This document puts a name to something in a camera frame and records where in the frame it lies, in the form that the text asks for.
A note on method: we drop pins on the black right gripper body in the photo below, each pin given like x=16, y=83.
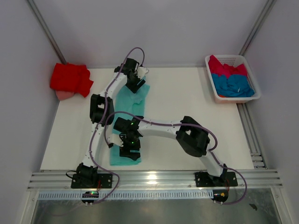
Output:
x=130, y=143

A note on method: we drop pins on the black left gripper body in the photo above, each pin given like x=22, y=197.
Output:
x=132, y=85

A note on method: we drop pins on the teal t shirt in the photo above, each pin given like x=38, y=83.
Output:
x=133, y=103

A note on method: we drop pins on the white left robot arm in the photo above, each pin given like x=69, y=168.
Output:
x=101, y=109

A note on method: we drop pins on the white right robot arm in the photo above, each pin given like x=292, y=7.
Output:
x=194, y=139

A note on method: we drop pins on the red folded t shirt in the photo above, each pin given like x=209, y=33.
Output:
x=71, y=78

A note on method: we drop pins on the pink folded t shirt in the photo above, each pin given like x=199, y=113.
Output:
x=63, y=95

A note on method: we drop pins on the magenta t shirt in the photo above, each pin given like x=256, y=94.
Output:
x=224, y=69

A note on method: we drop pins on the white plastic basket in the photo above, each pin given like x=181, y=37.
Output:
x=234, y=60

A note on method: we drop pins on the blue t shirt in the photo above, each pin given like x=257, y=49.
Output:
x=236, y=86

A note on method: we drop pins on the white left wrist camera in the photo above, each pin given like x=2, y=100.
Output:
x=141, y=72

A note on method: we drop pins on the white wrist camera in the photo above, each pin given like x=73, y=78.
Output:
x=141, y=72
x=114, y=139

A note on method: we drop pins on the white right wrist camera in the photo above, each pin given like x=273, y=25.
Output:
x=114, y=139

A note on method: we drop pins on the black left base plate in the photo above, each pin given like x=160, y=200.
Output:
x=100, y=181

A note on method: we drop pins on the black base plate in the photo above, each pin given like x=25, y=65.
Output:
x=100, y=181
x=203, y=179

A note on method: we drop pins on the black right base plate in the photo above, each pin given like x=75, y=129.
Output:
x=203, y=179

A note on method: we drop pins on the white slotted cable duct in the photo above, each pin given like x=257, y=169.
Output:
x=125, y=194

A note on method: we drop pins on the aluminium mounting rail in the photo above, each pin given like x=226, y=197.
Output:
x=156, y=180

